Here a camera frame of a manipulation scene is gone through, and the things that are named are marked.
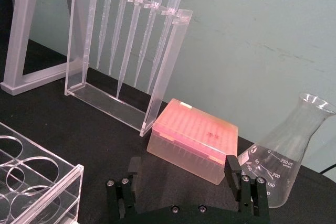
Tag thin black cable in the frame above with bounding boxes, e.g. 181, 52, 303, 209
321, 163, 336, 175

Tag black table cloth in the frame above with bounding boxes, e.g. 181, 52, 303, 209
0, 37, 336, 224

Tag pink pipette tip box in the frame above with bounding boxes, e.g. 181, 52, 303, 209
146, 98, 239, 186

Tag clear acrylic tube rack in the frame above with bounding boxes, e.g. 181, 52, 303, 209
0, 121, 84, 224

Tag white plastic stand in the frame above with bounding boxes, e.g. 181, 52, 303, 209
0, 0, 79, 96

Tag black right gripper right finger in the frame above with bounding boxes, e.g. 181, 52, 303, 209
224, 155, 271, 216

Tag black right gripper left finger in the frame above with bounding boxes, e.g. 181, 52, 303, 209
105, 156, 144, 220

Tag glass conical flask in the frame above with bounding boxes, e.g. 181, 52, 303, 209
237, 92, 336, 208

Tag clear acrylic pipette rack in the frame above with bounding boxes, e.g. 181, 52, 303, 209
64, 0, 194, 137

